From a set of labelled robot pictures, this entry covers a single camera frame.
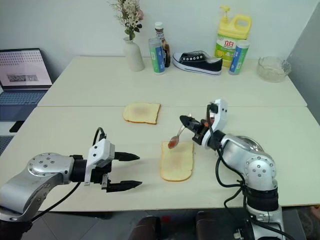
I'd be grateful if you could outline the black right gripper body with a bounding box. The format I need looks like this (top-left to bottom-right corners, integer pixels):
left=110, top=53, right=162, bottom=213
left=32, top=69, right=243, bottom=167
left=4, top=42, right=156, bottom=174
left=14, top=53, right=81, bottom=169
left=191, top=119, right=211, bottom=146

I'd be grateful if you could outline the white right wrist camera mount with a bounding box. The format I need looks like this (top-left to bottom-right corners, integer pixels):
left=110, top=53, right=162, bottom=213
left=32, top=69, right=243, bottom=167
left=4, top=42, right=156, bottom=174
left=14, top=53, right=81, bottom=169
left=201, top=98, right=229, bottom=149

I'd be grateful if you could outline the dried flower bouquet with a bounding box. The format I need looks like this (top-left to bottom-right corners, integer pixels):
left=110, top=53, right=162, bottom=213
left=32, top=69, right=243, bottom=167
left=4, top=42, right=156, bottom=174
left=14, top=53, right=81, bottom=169
left=107, top=0, right=145, bottom=41

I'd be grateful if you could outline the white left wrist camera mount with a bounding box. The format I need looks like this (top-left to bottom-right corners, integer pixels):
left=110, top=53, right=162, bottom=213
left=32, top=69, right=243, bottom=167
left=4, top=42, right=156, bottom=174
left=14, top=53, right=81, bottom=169
left=83, top=138, right=117, bottom=187

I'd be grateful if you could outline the black smartphone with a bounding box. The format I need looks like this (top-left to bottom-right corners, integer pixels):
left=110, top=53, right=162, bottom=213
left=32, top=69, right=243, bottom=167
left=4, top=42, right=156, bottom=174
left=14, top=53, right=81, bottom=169
left=8, top=120, right=25, bottom=134

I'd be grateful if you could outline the black and white sneaker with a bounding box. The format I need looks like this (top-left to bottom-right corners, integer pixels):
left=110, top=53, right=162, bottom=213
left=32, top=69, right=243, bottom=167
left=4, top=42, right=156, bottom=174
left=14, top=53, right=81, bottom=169
left=172, top=51, right=224, bottom=77

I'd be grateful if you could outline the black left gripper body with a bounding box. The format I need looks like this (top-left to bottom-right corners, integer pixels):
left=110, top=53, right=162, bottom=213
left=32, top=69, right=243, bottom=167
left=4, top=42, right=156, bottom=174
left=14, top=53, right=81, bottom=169
left=90, top=149, right=121, bottom=193

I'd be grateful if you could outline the open laptop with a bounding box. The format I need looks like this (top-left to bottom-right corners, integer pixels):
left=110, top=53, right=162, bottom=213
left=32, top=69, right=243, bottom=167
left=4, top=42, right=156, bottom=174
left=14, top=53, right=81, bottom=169
left=0, top=47, right=54, bottom=122

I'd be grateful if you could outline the white bread slice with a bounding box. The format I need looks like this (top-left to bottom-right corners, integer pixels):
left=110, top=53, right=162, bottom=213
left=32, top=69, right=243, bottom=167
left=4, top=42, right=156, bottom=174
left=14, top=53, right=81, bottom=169
left=122, top=101, right=162, bottom=126
left=159, top=140, right=195, bottom=183

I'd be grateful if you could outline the metal spoon with jam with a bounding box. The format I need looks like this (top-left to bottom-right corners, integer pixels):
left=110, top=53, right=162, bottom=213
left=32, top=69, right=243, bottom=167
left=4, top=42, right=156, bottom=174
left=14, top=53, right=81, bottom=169
left=167, top=113, right=194, bottom=150

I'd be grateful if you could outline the yellow detergent pump bottle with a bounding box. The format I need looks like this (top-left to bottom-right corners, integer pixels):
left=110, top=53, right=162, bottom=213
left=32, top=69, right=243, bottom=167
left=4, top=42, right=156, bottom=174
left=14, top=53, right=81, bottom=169
left=213, top=5, right=253, bottom=69

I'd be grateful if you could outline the clear tube with blue label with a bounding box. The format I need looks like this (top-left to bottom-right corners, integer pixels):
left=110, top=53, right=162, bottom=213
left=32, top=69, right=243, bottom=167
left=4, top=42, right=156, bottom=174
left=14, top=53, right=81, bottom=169
left=147, top=37, right=167, bottom=76
left=227, top=39, right=251, bottom=76

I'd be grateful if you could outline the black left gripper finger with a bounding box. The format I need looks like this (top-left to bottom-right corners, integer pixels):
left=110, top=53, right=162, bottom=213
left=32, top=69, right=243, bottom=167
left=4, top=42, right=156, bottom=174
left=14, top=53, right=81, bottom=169
left=106, top=179, right=144, bottom=194
left=114, top=150, right=141, bottom=162

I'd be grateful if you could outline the dark sauce bottle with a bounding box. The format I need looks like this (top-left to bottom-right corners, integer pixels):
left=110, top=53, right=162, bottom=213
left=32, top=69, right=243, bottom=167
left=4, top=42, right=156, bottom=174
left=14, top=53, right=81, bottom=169
left=154, top=21, right=172, bottom=69

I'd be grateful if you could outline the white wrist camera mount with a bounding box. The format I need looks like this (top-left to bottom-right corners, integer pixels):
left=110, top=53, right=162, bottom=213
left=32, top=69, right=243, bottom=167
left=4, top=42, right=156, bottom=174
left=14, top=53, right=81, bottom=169
left=83, top=138, right=117, bottom=187
left=201, top=98, right=229, bottom=149

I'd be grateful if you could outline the clear glass ashtray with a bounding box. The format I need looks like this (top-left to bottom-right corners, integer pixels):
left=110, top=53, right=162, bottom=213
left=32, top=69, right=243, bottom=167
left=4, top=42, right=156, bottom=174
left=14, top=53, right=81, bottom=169
left=257, top=55, right=293, bottom=84

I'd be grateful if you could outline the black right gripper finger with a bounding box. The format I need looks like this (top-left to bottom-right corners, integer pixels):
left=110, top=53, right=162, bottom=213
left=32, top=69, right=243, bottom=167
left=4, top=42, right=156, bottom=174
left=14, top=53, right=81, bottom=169
left=179, top=114, right=201, bottom=128
left=183, top=121, right=200, bottom=134

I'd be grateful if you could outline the white ceramic vase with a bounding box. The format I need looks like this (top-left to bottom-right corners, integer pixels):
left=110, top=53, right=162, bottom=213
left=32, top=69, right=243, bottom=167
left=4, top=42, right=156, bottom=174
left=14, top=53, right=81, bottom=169
left=122, top=36, right=146, bottom=73

